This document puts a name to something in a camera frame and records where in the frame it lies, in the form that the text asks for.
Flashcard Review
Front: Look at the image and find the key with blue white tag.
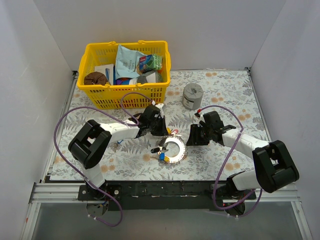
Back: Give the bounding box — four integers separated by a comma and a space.
112, 139, 124, 153

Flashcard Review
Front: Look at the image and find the blue key tag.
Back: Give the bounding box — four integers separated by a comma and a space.
159, 153, 165, 161

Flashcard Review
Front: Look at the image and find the brown round pouch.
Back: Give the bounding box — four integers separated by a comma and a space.
83, 71, 108, 86

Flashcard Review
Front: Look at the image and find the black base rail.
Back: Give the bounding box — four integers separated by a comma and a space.
77, 180, 250, 211

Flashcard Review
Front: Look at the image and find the metal key organiser ring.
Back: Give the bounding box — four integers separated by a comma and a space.
159, 136, 187, 165

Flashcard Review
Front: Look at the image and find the light blue chips bag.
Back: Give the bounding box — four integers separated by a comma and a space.
115, 44, 146, 79

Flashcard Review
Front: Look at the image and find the floral table mat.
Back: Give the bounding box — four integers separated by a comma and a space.
48, 70, 269, 181

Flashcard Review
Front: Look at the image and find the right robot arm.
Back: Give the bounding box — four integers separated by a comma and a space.
186, 111, 300, 199

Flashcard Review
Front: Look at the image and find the blue green sponge pack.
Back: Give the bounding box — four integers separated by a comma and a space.
138, 54, 163, 73

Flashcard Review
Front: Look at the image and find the white blue box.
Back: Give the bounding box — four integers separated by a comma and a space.
94, 64, 115, 85

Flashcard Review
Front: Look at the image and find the black key tag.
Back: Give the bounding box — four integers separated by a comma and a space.
150, 147, 161, 154

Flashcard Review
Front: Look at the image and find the yellow plastic shopping basket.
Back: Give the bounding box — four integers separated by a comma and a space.
77, 40, 171, 110

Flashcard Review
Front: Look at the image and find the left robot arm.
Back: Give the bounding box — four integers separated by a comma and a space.
68, 103, 169, 200

